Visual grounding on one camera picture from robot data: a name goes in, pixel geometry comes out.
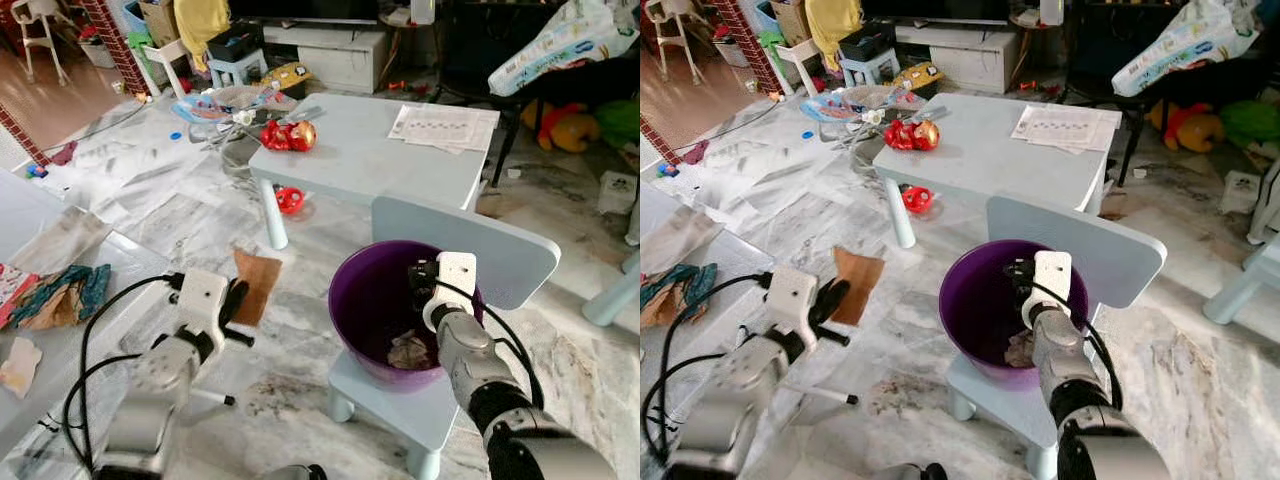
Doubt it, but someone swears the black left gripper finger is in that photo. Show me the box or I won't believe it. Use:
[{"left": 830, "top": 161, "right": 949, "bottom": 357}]
[
  {"left": 815, "top": 277, "right": 852, "bottom": 326},
  {"left": 219, "top": 278, "right": 252, "bottom": 325}
]

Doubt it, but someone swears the brown cardboard piece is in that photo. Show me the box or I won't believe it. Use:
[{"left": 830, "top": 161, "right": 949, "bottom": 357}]
[
  {"left": 831, "top": 246, "right": 887, "bottom": 327},
  {"left": 231, "top": 247, "right": 284, "bottom": 328}
]

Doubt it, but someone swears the purple plastic bin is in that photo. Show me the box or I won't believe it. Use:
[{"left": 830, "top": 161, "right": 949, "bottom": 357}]
[
  {"left": 327, "top": 239, "right": 487, "bottom": 394},
  {"left": 937, "top": 239, "right": 1090, "bottom": 392}
]

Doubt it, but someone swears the light blue child chair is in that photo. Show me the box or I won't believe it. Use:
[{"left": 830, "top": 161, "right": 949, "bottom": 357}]
[
  {"left": 327, "top": 194, "right": 562, "bottom": 480},
  {"left": 944, "top": 194, "right": 1169, "bottom": 480},
  {"left": 1202, "top": 158, "right": 1280, "bottom": 327}
]

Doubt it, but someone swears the crumpled grey paper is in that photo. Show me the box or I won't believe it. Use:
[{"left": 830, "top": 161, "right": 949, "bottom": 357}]
[
  {"left": 1002, "top": 329, "right": 1037, "bottom": 370},
  {"left": 387, "top": 329, "right": 434, "bottom": 372}
]

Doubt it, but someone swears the light blue small table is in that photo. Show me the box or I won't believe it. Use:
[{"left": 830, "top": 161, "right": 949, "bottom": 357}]
[
  {"left": 247, "top": 92, "right": 502, "bottom": 252},
  {"left": 872, "top": 92, "right": 1124, "bottom": 250}
]

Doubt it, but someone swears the black robot foot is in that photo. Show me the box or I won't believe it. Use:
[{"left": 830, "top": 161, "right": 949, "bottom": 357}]
[
  {"left": 254, "top": 462, "right": 328, "bottom": 480},
  {"left": 868, "top": 462, "right": 947, "bottom": 480}
]

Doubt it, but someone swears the crumpled brown blue cardboard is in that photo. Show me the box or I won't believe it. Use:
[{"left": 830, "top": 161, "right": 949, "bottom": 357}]
[
  {"left": 640, "top": 261, "right": 717, "bottom": 330},
  {"left": 8, "top": 262, "right": 114, "bottom": 332}
]

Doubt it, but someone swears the printed paper sheet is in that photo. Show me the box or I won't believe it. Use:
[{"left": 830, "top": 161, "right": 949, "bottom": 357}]
[
  {"left": 387, "top": 103, "right": 500, "bottom": 155},
  {"left": 1009, "top": 103, "right": 1124, "bottom": 154}
]

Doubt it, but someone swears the red shiny crumpled wrapper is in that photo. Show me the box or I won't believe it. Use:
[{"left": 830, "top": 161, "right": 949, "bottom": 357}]
[
  {"left": 882, "top": 118, "right": 942, "bottom": 153},
  {"left": 259, "top": 119, "right": 318, "bottom": 154}
]

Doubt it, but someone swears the orange bear plush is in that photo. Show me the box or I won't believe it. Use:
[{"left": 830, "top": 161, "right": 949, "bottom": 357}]
[
  {"left": 1146, "top": 97, "right": 1227, "bottom": 155},
  {"left": 519, "top": 99, "right": 602, "bottom": 155}
]

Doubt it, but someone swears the white square floor box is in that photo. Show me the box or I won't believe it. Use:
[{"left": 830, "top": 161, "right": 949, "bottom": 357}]
[
  {"left": 597, "top": 169, "right": 640, "bottom": 217},
  {"left": 1221, "top": 169, "right": 1264, "bottom": 215}
]

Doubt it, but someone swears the crumpled cream paper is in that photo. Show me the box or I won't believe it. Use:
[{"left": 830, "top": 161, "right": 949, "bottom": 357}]
[{"left": 0, "top": 336, "right": 44, "bottom": 400}]

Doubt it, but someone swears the cartoon-printed cardboard piece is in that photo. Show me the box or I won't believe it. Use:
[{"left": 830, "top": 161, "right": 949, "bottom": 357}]
[{"left": 0, "top": 262, "right": 37, "bottom": 327}]

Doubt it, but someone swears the yellow toy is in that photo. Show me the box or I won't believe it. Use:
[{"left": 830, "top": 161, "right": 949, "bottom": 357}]
[
  {"left": 894, "top": 61, "right": 944, "bottom": 92},
  {"left": 261, "top": 61, "right": 314, "bottom": 94}
]

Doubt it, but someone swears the white TV cabinet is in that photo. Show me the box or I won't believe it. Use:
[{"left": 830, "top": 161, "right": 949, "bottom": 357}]
[
  {"left": 261, "top": 24, "right": 390, "bottom": 95},
  {"left": 894, "top": 24, "right": 1022, "bottom": 95}
]

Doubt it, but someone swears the small pale blue stool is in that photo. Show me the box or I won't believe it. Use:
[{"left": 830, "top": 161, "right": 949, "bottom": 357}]
[
  {"left": 838, "top": 47, "right": 898, "bottom": 88},
  {"left": 204, "top": 47, "right": 270, "bottom": 90}
]

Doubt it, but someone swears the red brick-patterned mat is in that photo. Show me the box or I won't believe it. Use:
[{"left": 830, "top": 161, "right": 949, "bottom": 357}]
[
  {"left": 0, "top": 99, "right": 53, "bottom": 168},
  {"left": 640, "top": 114, "right": 674, "bottom": 168}
]

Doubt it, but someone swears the white plastic stool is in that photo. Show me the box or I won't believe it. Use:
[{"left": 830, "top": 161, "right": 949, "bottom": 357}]
[
  {"left": 775, "top": 38, "right": 823, "bottom": 98},
  {"left": 143, "top": 37, "right": 193, "bottom": 98}
]

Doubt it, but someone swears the green plush toy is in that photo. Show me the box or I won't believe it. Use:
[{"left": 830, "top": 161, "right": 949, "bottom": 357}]
[
  {"left": 1219, "top": 99, "right": 1280, "bottom": 152},
  {"left": 597, "top": 97, "right": 641, "bottom": 152}
]

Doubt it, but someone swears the black storage box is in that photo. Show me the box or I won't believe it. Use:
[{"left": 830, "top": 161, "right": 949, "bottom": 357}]
[
  {"left": 204, "top": 21, "right": 267, "bottom": 64},
  {"left": 838, "top": 21, "right": 897, "bottom": 63}
]

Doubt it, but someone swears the red brick-patterned pillar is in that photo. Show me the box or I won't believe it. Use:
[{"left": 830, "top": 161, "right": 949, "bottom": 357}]
[
  {"left": 78, "top": 0, "right": 152, "bottom": 99},
  {"left": 711, "top": 0, "right": 783, "bottom": 99}
]

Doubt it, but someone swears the yellow hanging cloth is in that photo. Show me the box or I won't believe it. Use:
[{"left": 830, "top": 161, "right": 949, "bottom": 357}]
[
  {"left": 804, "top": 0, "right": 864, "bottom": 72},
  {"left": 174, "top": 0, "right": 232, "bottom": 72}
]

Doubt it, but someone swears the white diaper pack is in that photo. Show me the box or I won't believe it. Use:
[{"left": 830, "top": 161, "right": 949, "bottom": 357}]
[
  {"left": 487, "top": 0, "right": 640, "bottom": 99},
  {"left": 1111, "top": 0, "right": 1263, "bottom": 99}
]

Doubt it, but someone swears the black television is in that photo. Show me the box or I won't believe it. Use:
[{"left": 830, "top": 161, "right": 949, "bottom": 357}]
[
  {"left": 859, "top": 0, "right": 1012, "bottom": 27},
  {"left": 227, "top": 0, "right": 380, "bottom": 27}
]

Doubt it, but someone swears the open cardboard box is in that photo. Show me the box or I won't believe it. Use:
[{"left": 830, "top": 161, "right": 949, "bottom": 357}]
[
  {"left": 138, "top": 0, "right": 182, "bottom": 47},
  {"left": 769, "top": 0, "right": 812, "bottom": 47}
]

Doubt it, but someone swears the white high chair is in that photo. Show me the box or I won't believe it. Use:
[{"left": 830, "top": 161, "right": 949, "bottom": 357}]
[
  {"left": 644, "top": 0, "right": 703, "bottom": 87},
  {"left": 8, "top": 0, "right": 77, "bottom": 87}
]

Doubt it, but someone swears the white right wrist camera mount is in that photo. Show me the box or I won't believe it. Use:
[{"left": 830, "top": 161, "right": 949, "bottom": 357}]
[
  {"left": 421, "top": 251, "right": 479, "bottom": 334},
  {"left": 1019, "top": 249, "right": 1074, "bottom": 330}
]

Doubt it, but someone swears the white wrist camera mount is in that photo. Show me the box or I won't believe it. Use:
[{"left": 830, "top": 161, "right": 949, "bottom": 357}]
[
  {"left": 1019, "top": 249, "right": 1074, "bottom": 330},
  {"left": 421, "top": 251, "right": 479, "bottom": 334},
  {"left": 767, "top": 264, "right": 822, "bottom": 337},
  {"left": 174, "top": 268, "right": 230, "bottom": 338}
]

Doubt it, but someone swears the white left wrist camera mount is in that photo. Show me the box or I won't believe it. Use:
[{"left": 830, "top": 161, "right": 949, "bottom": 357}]
[
  {"left": 174, "top": 268, "right": 230, "bottom": 338},
  {"left": 767, "top": 264, "right": 822, "bottom": 337}
]

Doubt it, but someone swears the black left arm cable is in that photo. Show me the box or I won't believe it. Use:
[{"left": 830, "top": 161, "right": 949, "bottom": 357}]
[
  {"left": 640, "top": 271, "right": 776, "bottom": 463},
  {"left": 62, "top": 273, "right": 188, "bottom": 473}
]

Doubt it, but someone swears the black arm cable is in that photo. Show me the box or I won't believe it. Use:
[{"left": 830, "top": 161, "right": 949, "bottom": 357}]
[
  {"left": 62, "top": 273, "right": 188, "bottom": 473},
  {"left": 435, "top": 278, "right": 546, "bottom": 413},
  {"left": 1030, "top": 290, "right": 1126, "bottom": 413},
  {"left": 640, "top": 271, "right": 776, "bottom": 463}
]

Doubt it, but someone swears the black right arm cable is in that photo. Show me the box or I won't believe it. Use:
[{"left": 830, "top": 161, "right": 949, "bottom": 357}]
[
  {"left": 435, "top": 278, "right": 546, "bottom": 413},
  {"left": 1030, "top": 290, "right": 1126, "bottom": 413}
]

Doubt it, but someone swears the black metal frame table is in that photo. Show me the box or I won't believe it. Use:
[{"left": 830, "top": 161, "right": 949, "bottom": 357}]
[
  {"left": 438, "top": 0, "right": 606, "bottom": 188},
  {"left": 1063, "top": 0, "right": 1216, "bottom": 188}
]

